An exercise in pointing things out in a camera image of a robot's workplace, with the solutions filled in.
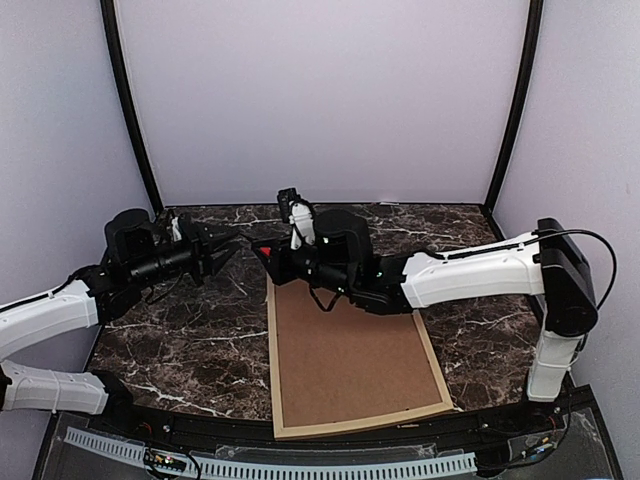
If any small circuit board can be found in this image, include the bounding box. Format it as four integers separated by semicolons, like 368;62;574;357
143;449;187;474

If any black front rail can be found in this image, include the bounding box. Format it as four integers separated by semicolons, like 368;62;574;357
50;386;594;452

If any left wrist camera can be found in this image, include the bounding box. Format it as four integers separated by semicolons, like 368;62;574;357
167;213;192;244

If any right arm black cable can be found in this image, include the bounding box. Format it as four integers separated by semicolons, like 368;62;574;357
544;228;617;311

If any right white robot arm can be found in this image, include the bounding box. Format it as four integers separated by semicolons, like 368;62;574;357
251;209;598;434

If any right black corner post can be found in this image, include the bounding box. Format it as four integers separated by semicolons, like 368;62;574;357
482;0;544;218

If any white slotted cable duct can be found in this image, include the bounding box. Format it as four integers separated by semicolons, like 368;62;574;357
64;427;477;479

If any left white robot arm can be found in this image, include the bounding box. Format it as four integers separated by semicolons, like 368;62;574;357
1;208;241;436

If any wooden picture frame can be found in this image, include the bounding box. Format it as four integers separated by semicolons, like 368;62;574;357
267;281;453;426

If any black corner post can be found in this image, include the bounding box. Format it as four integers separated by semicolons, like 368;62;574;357
482;0;544;218
99;0;164;214

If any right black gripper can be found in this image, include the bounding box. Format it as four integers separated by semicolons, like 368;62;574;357
251;233;355;298

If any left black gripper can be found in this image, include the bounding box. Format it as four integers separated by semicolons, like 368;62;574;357
129;219;241;290

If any left black corner post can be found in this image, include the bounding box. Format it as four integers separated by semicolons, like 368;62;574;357
99;0;164;214

